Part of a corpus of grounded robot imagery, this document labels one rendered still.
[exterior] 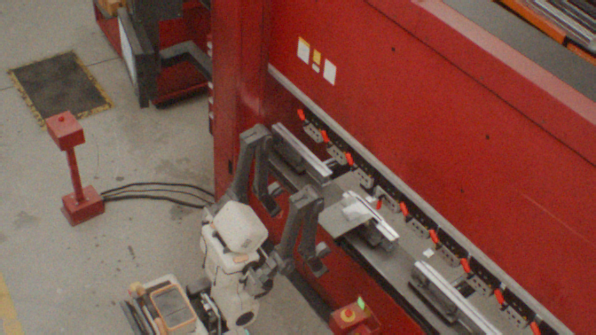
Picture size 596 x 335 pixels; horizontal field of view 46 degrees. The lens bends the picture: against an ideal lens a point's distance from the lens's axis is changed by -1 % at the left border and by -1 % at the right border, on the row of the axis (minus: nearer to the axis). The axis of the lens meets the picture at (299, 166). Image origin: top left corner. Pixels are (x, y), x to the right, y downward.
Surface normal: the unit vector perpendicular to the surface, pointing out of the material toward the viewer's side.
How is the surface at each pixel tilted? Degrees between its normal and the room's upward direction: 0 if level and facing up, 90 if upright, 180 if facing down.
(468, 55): 90
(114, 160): 0
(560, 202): 90
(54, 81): 0
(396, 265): 0
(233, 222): 48
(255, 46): 90
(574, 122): 90
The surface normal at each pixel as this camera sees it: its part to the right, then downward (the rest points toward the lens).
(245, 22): 0.60, 0.59
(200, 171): 0.07, -0.71
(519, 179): -0.80, 0.38
